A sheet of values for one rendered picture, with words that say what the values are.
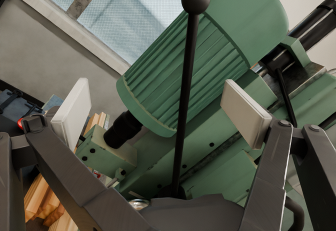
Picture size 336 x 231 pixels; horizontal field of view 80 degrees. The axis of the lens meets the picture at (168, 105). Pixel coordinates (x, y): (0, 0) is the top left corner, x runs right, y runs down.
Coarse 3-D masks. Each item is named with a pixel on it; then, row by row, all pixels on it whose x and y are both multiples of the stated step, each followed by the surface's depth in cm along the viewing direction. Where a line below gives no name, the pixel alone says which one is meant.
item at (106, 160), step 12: (96, 132) 48; (84, 144) 46; (96, 144) 46; (84, 156) 46; (96, 156) 47; (108, 156) 48; (120, 156) 49; (132, 156) 52; (96, 168) 49; (108, 168) 49; (132, 168) 50; (120, 180) 52
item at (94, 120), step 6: (96, 114) 77; (90, 120) 75; (96, 120) 75; (90, 126) 70; (84, 132) 71; (60, 216) 42; (66, 216) 43; (54, 222) 42; (60, 222) 41; (66, 222) 42; (54, 228) 40; (60, 228) 40
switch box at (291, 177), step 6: (330, 132) 41; (330, 138) 40; (288, 162) 43; (288, 168) 43; (294, 168) 42; (288, 174) 42; (294, 174) 41; (288, 180) 41; (294, 180) 41; (294, 186) 40; (300, 186) 40; (300, 192) 42
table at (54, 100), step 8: (56, 96) 74; (48, 104) 68; (56, 104) 71; (88, 120) 78; (24, 168) 47; (32, 168) 49; (24, 176) 46; (32, 176) 47; (24, 184) 45; (24, 192) 44; (32, 224) 41; (40, 224) 42
